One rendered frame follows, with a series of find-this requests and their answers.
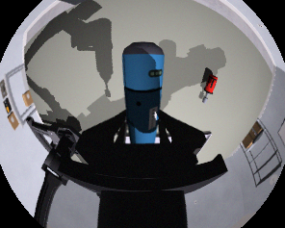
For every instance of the dark blue electric nut driver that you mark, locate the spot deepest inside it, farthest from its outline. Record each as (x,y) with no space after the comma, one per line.
(143,69)

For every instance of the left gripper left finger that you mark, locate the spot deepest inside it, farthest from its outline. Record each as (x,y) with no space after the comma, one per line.
(107,129)

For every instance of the white shallow rectangular tray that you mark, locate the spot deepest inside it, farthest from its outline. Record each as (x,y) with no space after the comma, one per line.
(207,135)

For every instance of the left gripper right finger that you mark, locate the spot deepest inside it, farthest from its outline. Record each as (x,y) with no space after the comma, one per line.
(180,131)

